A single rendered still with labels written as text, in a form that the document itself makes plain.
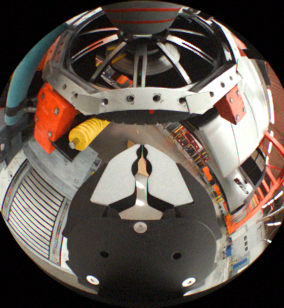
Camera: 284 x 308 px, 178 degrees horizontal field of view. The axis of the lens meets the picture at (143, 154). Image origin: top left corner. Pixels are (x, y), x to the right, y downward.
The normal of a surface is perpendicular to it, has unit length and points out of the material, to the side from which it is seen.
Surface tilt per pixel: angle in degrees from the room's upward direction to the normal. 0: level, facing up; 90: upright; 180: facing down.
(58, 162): 0
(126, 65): 90
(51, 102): 90
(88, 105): 90
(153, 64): 90
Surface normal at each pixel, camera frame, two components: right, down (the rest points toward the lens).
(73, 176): 0.70, -0.59
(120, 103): 0.00, 0.55
